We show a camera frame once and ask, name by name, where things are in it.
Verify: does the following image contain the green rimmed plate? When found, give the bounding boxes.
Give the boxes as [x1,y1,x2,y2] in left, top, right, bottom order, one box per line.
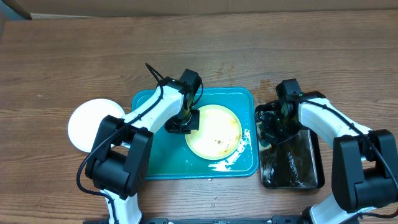
[185,105,243,161]

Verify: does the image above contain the white plate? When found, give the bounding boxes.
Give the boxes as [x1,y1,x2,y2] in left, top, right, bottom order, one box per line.
[67,98,125,153]

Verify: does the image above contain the yellow green sponge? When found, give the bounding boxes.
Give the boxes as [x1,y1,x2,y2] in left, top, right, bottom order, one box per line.
[258,139,272,151]

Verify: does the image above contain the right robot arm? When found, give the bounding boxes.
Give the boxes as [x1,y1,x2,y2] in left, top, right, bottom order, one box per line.
[255,91,397,223]

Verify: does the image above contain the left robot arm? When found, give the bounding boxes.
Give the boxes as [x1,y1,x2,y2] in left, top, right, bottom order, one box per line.
[76,77,203,223]

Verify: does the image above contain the teal plastic tray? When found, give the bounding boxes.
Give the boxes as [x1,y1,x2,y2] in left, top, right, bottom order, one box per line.
[146,87,259,180]

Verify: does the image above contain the black water tray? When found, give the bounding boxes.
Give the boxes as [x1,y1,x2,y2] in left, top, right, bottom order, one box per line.
[254,105,325,190]

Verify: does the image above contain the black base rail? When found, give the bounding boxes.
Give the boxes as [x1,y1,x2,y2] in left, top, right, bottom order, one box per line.
[139,215,310,224]

